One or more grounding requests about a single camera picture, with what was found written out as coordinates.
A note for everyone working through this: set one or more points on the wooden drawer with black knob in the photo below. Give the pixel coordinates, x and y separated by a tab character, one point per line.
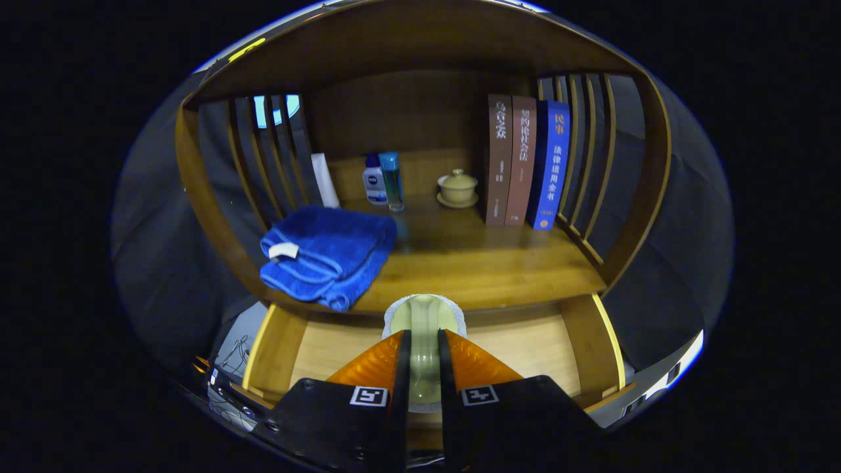
328	348

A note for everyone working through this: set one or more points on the reddish brown book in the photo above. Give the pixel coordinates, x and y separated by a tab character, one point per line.
521	164

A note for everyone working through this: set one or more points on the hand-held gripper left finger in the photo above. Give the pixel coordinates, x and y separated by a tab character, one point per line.
402	381

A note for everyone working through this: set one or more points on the white bottle with blue cap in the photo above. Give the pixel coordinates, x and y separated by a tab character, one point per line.
374	187

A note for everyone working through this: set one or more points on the white tube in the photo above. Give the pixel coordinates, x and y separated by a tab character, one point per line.
325	180

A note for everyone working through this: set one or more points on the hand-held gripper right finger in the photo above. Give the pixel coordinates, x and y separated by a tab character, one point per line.
445	381

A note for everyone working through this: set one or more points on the wooden countertop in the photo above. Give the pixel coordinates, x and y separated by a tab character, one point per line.
473	263

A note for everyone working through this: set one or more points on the dark brown book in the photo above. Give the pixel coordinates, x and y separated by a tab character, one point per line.
499	164

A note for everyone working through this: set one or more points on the teal bottle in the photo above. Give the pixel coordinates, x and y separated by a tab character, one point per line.
391	180

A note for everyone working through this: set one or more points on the beige lidded tea cup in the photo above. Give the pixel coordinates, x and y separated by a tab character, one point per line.
458	189

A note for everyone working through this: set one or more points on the wooden cabinet with slatted shelf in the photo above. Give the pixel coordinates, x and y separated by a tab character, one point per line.
407	112

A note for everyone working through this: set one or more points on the green brush with white base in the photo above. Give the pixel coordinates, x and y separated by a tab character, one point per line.
425	328

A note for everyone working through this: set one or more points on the folded blue towel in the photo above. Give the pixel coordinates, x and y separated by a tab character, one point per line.
328	249

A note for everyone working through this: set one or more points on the blue book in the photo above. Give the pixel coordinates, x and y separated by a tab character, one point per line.
550	171

